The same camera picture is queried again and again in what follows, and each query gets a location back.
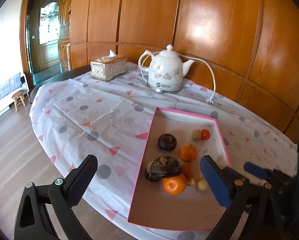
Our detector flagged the ornate cream tissue box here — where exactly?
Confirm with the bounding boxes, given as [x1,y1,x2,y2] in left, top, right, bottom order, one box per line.
[90,50,128,81]

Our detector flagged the large orange tangerine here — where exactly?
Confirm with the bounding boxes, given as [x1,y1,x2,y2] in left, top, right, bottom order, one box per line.
[178,144,198,163]

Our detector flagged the small orange carrot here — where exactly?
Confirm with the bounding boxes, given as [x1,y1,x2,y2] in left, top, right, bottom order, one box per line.
[181,162,197,189]

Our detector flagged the white ceramic electric kettle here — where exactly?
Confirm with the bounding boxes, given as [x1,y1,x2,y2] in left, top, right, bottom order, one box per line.
[137,44,194,93]

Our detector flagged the red cherry tomato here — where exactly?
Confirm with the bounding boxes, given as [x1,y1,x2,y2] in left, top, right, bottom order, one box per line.
[201,129,211,140]

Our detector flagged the small wooden stool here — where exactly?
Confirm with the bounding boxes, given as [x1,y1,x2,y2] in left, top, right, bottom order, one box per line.
[12,90,26,112]

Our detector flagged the patterned white tablecloth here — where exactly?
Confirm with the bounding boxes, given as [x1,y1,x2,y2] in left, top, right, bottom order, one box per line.
[30,63,297,239]

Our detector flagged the dark round taro piece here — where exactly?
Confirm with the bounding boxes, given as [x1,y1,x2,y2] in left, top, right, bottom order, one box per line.
[158,133,177,152]

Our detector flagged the small orange tangerine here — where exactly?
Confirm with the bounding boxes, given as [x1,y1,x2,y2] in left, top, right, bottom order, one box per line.
[163,174,188,196]

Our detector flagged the pink shallow tray box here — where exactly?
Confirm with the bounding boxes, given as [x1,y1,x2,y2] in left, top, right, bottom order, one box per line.
[127,108,230,231]

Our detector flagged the white kettle power cord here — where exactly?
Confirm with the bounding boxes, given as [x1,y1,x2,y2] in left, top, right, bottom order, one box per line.
[141,52,217,105]

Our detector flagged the wooden door with glass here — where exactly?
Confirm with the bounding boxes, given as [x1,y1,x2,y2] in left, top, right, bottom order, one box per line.
[20,0,72,86]

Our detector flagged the blue plaid sofa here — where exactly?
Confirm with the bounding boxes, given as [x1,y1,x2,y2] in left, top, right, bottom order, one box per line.
[0,72,29,116]

